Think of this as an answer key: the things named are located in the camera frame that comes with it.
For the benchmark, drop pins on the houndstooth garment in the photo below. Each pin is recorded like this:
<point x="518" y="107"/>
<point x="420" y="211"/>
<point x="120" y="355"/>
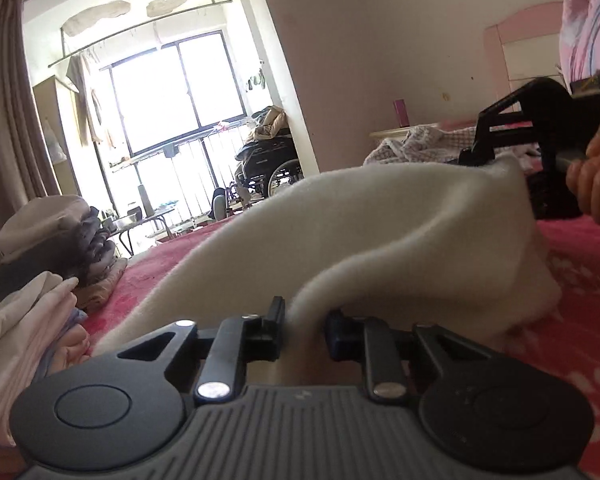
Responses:
<point x="420" y="142"/>

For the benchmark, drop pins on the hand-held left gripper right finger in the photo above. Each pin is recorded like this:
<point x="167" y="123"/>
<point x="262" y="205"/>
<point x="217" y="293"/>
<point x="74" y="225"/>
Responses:
<point x="337" y="335"/>

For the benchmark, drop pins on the cream fleece sweater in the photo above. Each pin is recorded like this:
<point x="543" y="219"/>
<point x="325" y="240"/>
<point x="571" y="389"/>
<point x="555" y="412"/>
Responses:
<point x="380" y="240"/>

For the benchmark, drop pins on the person's right hand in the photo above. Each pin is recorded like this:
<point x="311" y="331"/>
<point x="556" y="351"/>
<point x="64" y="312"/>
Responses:
<point x="597" y="190"/>

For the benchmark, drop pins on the metal thermos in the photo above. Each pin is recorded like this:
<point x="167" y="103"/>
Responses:
<point x="145" y="200"/>

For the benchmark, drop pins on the stack of dark folded clothes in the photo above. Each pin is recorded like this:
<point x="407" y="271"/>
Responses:
<point x="45" y="245"/>

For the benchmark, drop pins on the balcony window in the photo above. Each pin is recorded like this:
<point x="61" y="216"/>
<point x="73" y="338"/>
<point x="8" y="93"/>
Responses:
<point x="175" y="95"/>

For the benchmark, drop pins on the metal folding table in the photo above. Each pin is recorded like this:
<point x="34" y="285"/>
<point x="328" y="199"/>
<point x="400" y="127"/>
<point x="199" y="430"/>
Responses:
<point x="140" y="227"/>

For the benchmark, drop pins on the pink floral quilt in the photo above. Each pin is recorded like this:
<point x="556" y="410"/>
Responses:
<point x="587" y="25"/>

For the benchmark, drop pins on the red floral blanket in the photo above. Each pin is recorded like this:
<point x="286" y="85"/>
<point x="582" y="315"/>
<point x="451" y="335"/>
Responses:
<point x="580" y="310"/>

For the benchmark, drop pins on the black wheelchair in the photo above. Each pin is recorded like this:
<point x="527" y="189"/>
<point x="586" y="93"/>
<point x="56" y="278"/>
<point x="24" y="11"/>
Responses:
<point x="270" y="165"/>

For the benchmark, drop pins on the wooden cabinet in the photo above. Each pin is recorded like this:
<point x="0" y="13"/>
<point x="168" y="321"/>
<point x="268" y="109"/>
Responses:
<point x="55" y="140"/>

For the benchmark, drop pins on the brown curtain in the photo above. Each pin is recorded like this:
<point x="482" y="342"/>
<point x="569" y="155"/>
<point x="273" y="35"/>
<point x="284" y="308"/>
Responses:
<point x="5" y="110"/>

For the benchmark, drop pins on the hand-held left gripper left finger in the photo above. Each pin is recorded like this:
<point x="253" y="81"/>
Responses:
<point x="270" y="330"/>

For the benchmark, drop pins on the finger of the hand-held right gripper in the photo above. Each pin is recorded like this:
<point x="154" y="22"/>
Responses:
<point x="525" y="97"/>

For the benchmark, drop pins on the hanging pale shirt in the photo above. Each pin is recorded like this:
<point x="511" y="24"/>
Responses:
<point x="87" y="100"/>

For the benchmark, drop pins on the pink cup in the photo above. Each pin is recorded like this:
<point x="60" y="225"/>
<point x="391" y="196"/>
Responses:
<point x="401" y="112"/>

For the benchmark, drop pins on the stack of pale folded clothes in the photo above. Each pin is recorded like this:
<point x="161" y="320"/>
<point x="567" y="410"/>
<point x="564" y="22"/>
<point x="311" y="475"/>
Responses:
<point x="20" y="340"/>

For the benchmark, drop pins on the clothes drying rod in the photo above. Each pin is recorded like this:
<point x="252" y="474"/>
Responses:
<point x="145" y="22"/>

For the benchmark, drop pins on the beige jacket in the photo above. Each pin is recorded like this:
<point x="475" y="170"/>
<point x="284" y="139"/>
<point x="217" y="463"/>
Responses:
<point x="270" y="122"/>

